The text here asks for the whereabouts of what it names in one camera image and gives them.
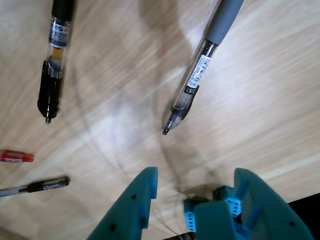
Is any black retractable pen yellow band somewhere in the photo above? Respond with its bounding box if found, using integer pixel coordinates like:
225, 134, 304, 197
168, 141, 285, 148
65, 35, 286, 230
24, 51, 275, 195
36, 0, 76, 125

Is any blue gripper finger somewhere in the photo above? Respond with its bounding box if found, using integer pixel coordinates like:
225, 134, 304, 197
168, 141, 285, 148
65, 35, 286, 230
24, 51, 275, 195
86, 166, 159, 240
233, 167, 315, 240

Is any red retractable pen white grip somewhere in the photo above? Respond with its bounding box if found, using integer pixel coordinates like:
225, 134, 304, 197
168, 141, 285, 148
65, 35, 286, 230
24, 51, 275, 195
0, 149, 35, 164

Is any clear barrel pen black cap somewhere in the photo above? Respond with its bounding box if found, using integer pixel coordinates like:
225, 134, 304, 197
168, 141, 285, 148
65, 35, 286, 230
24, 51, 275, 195
0, 175, 71, 198

